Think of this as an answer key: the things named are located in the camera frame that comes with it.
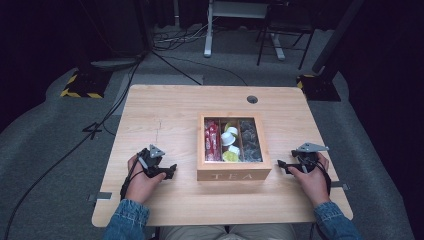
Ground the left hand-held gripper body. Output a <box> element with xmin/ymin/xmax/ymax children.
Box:
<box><xmin>136</xmin><ymin>143</ymin><xmax>168</xmax><ymax>180</ymax></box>

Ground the person's left hand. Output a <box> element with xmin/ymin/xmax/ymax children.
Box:
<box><xmin>124</xmin><ymin>154</ymin><xmax>167</xmax><ymax>205</ymax></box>

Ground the person's right hand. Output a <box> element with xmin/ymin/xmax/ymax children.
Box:
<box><xmin>287</xmin><ymin>152</ymin><xmax>331</xmax><ymax>208</ymax></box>

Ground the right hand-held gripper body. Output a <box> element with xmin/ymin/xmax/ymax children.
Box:
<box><xmin>291</xmin><ymin>142</ymin><xmax>330</xmax><ymax>175</ymax></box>

